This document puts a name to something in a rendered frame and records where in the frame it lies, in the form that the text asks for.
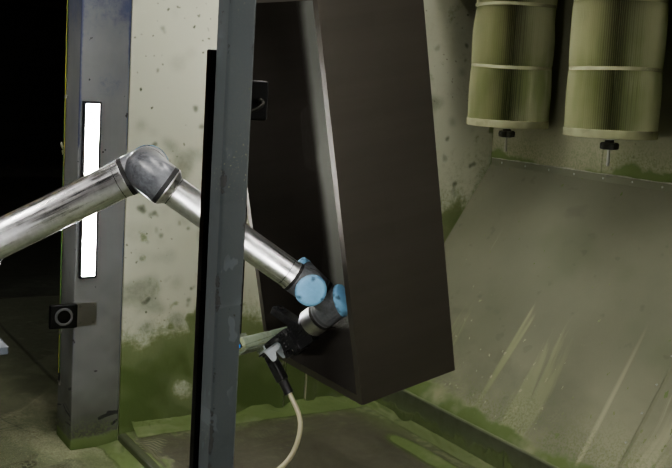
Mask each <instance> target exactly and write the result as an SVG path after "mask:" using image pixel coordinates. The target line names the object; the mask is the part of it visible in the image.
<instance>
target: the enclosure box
mask: <svg viewBox="0 0 672 468"><path fill-rule="evenodd" d="M253 80H261V81H267V82H268V83H269V91H268V110H267V119H266V120H265V121H253V120H251V121H250V142H249V162H248V182H247V202H246V204H247V211H248V219H249V226H250V227H251V228H252V229H254V230H255V231H256V232H258V233H259V234H261V235H262V236H263V237H265V238H266V239H268V240H269V241H270V242H272V243H273V244H275V245H276V246H277V247H279V248H280V249H282V250H283V251H284V252H286V253H287V254H289V255H290V256H291V257H293V258H294V259H296V260H297V261H298V260H299V259H301V258H303V257H305V258H307V259H308V260H310V261H311V263H312V264H313V265H314V266H315V267H316V268H317V269H318V270H319V271H320V272H321V273H322V274H323V275H324V276H325V277H326V278H327V279H328V280H329V281H331V282H332V283H333V284H334V285H336V284H342V285H343V286H345V294H346V303H347V312H348V321H349V329H347V330H339V329H335V328H331V327H330V328H328V329H327V330H326V331H325V332H323V333H322V334H320V335H319V337H320V339H318V340H317V341H314V342H312V343H311V344H310V347H309V348H308V349H306V350H305V351H304V352H302V353H301V354H297V355H295V356H294V355H293V354H292V355H291V356H290V357H288V358H287V359H286V357H285V358H282V357H281V356H280V355H279V354H278V353H277V352H276V354H277V356H278V358H279V359H281V360H283V361H284V362H286V363H288V364H290V365H291V366H293V367H295V368H297V369H298V370H300V371H302V372H304V373H306V374H307V375H309V376H311V377H313V378H314V379H316V380H318V381H320V382H321V383H323V384H325V385H327V386H329V387H330V388H332V389H334V390H336V391H337V392H339V393H341V394H343V395H344V396H346V397H348V398H350V399H352V400H353V401H355V402H357V403H359V404H360V405H364V404H367V403H370V402H372V401H375V400H378V399H380V398H383V397H385V396H388V395H391V394H393V393H396V392H399V391H401V390H404V389H407V388H409V387H412V386H414V385H417V384H420V383H422V382H425V381H428V380H430V379H433V378H436V377H438V376H441V375H443V374H446V373H449V372H451V371H454V370H455V365H454V353H453V341H452V330H451V318H450V306H449V294H448V283H447V271H446V259H445V247H444V236H443V224H442V212H441V200H440V189H439V177H438V165H437V153H436V142H435V130H434V118H433V106H432V95H431V83H430V71H429V59H428V48H427V36H426V24H425V12H424V1H423V0H256V20H255V40H254V61H253ZM255 271H256V278H257V286H258V293H259V301H260V308H261V315H262V323H263V330H264V332H266V331H271V330H274V329H278V328H282V327H287V326H288V325H286V324H285V323H283V322H282V321H280V320H279V319H277V318H276V317H274V316H273V315H271V314H270V312H271V309H272V307H273V306H278V305H281V306H283V307H284V308H286V309H287V310H289V311H290V312H292V313H293V314H295V315H296V316H298V317H300V313H301V312H302V311H304V310H305V309H306V308H308V307H309V306H305V305H303V304H301V303H299V302H298V300H297V299H296V297H294V296H293V295H292V294H290V293H289V292H287V291H286V290H285V289H283V288H282V286H280V285H279V284H277V283H276V282H275V281H273V280H272V279H270V278H269V277H268V276H266V275H265V274H263V273H262V272H260V271H259V270H258V269H256V268H255Z"/></svg>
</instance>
